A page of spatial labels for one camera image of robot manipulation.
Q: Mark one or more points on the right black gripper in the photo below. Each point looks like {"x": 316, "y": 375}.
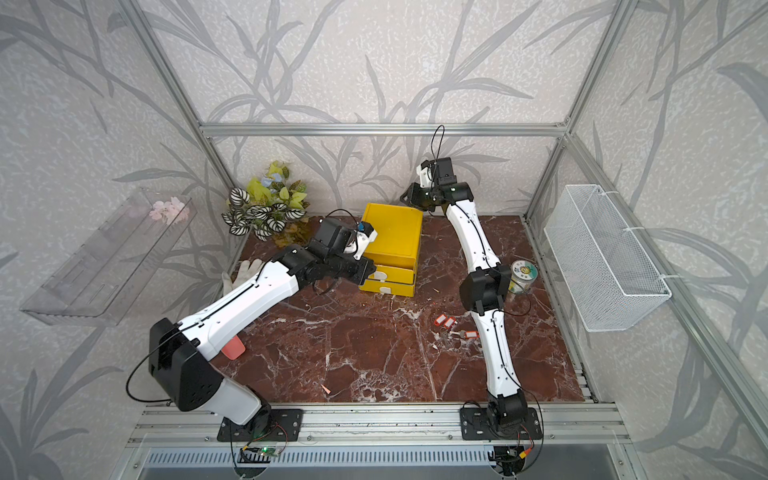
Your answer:
{"x": 412, "y": 196}

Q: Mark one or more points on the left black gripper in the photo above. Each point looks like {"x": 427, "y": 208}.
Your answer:
{"x": 363, "y": 271}

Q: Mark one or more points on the yellow drawer cabinet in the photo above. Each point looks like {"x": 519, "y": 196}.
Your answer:
{"x": 398, "y": 235}

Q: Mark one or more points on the yellow top drawer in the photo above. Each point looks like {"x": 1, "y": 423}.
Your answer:
{"x": 391, "y": 274}

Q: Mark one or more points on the dark teal drawer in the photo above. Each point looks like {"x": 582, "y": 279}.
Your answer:
{"x": 390, "y": 288}

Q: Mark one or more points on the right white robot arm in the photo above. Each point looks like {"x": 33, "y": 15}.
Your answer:
{"x": 483, "y": 293}

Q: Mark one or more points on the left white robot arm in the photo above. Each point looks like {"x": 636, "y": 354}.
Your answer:
{"x": 180, "y": 353}

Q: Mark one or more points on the artificial potted plant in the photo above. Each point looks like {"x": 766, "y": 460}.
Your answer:
{"x": 272, "y": 207}

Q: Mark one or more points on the white work glove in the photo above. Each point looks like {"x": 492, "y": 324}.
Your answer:
{"x": 246, "y": 270}

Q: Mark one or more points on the red plastic scoop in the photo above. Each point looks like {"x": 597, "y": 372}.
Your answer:
{"x": 234, "y": 348}

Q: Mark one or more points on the left circuit board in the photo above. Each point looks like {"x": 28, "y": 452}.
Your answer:
{"x": 254, "y": 454}

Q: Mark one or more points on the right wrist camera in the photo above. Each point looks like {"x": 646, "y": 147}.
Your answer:
{"x": 425, "y": 177}

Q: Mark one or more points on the solder wire spool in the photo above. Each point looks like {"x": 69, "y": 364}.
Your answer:
{"x": 523, "y": 274}

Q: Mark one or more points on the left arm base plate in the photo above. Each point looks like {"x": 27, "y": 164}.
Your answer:
{"x": 280, "y": 425}

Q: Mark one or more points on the white wire mesh basket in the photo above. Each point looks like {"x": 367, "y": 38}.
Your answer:
{"x": 610, "y": 276}

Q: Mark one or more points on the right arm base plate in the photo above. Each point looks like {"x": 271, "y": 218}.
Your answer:
{"x": 480, "y": 423}

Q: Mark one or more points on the clear acrylic wall shelf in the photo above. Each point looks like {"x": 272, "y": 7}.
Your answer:
{"x": 99, "y": 283}

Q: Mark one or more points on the aluminium front rail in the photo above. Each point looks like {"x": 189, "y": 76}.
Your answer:
{"x": 368, "y": 424}

